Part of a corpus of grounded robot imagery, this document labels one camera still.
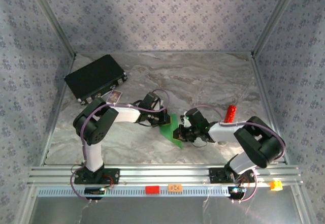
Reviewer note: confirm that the green paper sheet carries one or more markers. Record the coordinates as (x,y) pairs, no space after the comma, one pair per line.
(168,132)

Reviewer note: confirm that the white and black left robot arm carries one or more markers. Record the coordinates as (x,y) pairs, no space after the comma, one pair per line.
(127,113)

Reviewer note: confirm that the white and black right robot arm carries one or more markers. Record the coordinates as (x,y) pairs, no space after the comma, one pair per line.
(256,142)

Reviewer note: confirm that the red glitter tube silver base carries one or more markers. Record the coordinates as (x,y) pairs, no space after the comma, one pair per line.
(230,113)

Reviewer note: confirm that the colourful card pack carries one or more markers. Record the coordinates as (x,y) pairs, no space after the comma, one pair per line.
(114,95)

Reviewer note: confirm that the orange label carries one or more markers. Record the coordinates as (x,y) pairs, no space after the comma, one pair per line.
(175,188)

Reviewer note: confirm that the red label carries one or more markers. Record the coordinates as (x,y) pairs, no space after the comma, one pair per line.
(152,189)

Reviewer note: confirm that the black hard case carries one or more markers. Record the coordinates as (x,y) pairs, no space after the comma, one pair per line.
(94,78)

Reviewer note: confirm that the black right controller board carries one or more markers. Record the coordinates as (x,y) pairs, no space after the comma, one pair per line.
(236,190)

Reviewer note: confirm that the black controller board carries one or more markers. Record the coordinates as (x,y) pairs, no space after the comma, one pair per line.
(236,190)
(94,190)

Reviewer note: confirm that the black left controller board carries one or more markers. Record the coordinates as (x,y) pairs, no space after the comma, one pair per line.
(94,190)

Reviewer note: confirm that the orange yellow block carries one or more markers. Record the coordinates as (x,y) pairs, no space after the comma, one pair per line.
(276,185)

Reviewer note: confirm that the aluminium mounting rail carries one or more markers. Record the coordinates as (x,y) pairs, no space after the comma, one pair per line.
(162,173)

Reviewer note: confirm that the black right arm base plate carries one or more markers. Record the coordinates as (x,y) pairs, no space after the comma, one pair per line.
(215,175)

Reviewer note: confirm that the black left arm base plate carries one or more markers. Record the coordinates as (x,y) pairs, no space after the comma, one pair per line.
(114,175)

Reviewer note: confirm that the aluminium side rail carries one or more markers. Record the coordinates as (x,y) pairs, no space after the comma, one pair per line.
(265,94)
(60,104)

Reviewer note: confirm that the aluminium frame post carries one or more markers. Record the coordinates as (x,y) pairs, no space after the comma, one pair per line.
(52,18)
(275,18)

